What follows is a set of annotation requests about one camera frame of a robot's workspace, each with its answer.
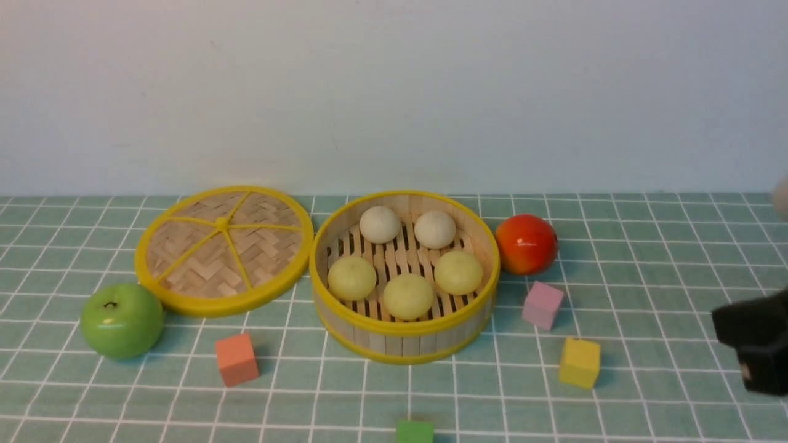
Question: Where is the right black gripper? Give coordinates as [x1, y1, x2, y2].
[711, 288, 787, 396]

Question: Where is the pale green bun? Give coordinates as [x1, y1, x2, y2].
[433, 250, 483, 295]
[327, 256, 377, 301]
[382, 274, 435, 321]

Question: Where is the cream white bun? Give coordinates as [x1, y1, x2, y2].
[414, 210, 456, 249]
[358, 206, 401, 244]

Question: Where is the bamboo steamer tray yellow rim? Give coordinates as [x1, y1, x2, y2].
[309, 189, 501, 365]

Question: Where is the woven bamboo steamer lid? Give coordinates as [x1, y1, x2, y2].
[134, 186, 315, 317]

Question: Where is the green checkered tablecloth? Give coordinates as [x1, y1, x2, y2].
[1, 193, 786, 442]

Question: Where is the yellow cube block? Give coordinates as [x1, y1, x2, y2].
[559, 337, 601, 389]

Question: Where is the pink cube block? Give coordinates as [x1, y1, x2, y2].
[521, 281, 564, 331]

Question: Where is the red orange tomato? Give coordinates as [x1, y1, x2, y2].
[494, 214, 559, 275]

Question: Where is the green cube block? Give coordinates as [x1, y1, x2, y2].
[396, 420, 435, 443]

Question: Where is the orange cube block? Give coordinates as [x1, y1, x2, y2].
[215, 332, 260, 388]

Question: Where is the green apple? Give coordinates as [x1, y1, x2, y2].
[79, 282, 165, 360]

